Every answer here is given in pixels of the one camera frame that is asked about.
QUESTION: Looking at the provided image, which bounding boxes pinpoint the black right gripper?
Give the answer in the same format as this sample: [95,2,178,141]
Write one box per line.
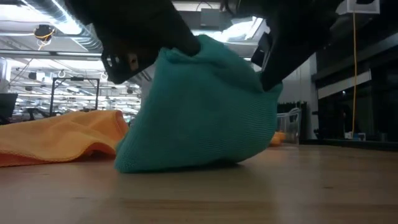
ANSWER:
[239,0,343,93]

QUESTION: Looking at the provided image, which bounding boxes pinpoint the white blue floor box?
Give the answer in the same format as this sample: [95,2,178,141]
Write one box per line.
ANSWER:
[344,132,367,141]

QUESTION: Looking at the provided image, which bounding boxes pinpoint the long ceiling light bar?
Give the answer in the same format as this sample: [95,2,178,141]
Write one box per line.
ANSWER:
[0,49,103,62]

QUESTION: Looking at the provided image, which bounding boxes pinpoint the silver ceiling duct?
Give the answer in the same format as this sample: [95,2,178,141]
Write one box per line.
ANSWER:
[24,0,103,54]

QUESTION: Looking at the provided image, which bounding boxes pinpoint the black gantry frame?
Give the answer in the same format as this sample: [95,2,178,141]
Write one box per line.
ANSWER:
[49,77,100,113]

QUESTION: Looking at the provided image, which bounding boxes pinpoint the dark computer monitor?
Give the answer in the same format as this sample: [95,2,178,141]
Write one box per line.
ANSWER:
[0,92,19,125]

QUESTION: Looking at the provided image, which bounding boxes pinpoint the clear plastic bin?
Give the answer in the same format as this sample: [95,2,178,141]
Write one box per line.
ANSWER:
[275,107,303,145]

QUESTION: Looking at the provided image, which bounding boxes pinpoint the white ceiling box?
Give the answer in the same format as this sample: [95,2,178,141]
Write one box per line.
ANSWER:
[335,0,381,15]

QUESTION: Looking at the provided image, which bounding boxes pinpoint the teal microfiber towel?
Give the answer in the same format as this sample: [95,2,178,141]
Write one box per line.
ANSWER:
[114,34,284,174]

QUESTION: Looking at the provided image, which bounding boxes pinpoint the yellow hanging cable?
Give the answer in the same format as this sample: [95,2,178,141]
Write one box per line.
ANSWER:
[351,12,358,135]

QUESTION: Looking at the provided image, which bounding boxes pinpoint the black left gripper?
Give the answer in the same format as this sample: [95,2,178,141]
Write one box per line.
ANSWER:
[63,0,201,85]

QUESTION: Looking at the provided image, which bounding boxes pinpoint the black round ceiling device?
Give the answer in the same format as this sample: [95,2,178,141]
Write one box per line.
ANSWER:
[33,24,56,43]

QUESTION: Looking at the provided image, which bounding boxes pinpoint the orange microfiber towel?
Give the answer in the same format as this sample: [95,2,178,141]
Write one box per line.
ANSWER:
[0,109,129,168]
[269,131,287,147]

